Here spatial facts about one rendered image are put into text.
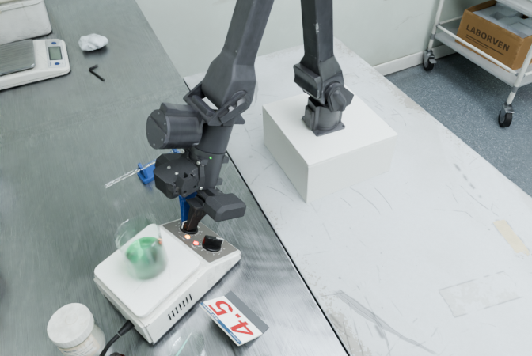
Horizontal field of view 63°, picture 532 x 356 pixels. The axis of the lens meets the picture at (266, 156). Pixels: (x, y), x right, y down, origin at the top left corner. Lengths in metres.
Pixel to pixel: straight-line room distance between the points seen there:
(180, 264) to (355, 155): 0.38
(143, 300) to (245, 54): 0.38
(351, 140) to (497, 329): 0.39
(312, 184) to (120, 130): 0.49
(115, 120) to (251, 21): 0.59
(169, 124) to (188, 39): 1.51
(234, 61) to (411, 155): 0.50
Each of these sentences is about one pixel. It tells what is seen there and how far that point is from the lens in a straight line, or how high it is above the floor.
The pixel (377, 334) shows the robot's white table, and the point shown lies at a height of 0.90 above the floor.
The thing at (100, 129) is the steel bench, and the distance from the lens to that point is 1.11.
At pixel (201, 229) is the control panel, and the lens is 0.78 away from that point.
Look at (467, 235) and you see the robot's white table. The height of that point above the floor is 0.90.
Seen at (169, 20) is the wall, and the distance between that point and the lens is 2.05.
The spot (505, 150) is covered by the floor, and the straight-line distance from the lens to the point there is 2.53.
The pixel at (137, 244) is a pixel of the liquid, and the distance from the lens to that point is 0.69.
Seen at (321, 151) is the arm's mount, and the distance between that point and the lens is 0.81.
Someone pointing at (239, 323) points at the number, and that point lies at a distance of 0.71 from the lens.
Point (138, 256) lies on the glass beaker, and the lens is 0.63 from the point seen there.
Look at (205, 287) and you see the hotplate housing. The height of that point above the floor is 0.93.
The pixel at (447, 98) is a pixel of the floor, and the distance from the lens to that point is 2.78.
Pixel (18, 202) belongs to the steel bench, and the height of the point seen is 0.90.
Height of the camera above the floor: 1.56
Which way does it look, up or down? 44 degrees down
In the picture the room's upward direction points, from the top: 3 degrees counter-clockwise
